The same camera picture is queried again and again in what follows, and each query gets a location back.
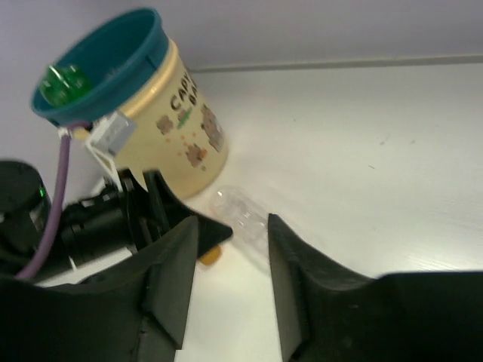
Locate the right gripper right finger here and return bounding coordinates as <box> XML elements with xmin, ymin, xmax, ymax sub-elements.
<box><xmin>268</xmin><ymin>214</ymin><xmax>482</xmax><ymax>361</ymax></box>

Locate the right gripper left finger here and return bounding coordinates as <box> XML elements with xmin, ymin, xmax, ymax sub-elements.
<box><xmin>1</xmin><ymin>217</ymin><xmax>198</xmax><ymax>361</ymax></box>

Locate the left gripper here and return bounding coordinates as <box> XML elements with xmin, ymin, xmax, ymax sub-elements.
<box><xmin>117</xmin><ymin>168</ymin><xmax>232</xmax><ymax>254</ymax></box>

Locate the clear crushed plastic bottle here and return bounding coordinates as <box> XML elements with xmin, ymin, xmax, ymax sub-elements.
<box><xmin>210</xmin><ymin>186</ymin><xmax>270</xmax><ymax>275</ymax></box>

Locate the green plastic soda bottle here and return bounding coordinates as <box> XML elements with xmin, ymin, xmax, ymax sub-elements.
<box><xmin>39</xmin><ymin>64</ymin><xmax>92</xmax><ymax>108</ymax></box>

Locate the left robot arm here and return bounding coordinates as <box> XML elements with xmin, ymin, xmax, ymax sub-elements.
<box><xmin>1</xmin><ymin>159</ymin><xmax>233</xmax><ymax>281</ymax></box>

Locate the teal and cream bin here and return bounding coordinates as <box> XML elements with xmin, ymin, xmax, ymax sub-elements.
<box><xmin>31</xmin><ymin>8</ymin><xmax>228</xmax><ymax>198</ymax></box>

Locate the small orange juice bottle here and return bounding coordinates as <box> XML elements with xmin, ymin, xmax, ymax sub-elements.
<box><xmin>198</xmin><ymin>246</ymin><xmax>222</xmax><ymax>266</ymax></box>

